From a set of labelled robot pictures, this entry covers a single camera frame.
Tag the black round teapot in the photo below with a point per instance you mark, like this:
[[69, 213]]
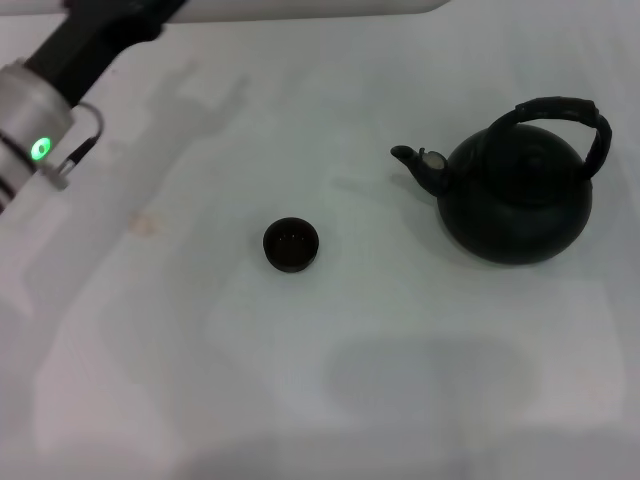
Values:
[[515, 215]]

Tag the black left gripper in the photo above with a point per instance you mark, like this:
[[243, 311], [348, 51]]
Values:
[[85, 45]]

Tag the small black teacup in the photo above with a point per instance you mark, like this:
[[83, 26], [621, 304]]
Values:
[[291, 245]]

